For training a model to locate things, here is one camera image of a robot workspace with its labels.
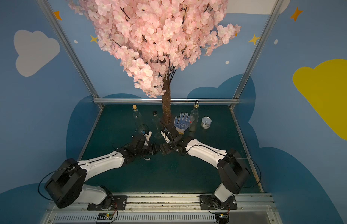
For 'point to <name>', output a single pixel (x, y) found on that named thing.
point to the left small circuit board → (105, 216)
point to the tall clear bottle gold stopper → (195, 114)
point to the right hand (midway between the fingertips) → (168, 143)
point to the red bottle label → (148, 159)
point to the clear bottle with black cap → (156, 124)
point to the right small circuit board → (223, 217)
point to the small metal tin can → (206, 122)
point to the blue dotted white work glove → (183, 123)
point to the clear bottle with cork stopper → (137, 116)
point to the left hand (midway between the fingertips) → (158, 144)
